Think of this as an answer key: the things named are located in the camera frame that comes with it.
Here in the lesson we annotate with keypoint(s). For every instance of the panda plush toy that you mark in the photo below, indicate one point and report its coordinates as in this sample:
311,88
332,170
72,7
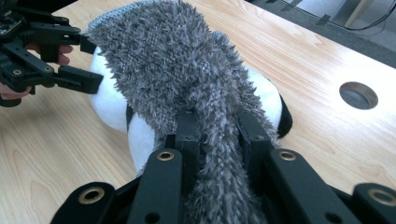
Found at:
106,102

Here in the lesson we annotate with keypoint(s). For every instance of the grey fuzzy sock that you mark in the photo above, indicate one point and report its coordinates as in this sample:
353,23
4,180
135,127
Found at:
174,56

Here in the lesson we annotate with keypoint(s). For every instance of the black tape strip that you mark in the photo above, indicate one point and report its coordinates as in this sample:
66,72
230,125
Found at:
322,19

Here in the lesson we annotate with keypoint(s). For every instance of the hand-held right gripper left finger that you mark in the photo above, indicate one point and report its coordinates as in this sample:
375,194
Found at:
190,149

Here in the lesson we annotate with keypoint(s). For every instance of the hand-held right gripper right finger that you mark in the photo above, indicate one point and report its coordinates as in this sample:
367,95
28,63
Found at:
257,146

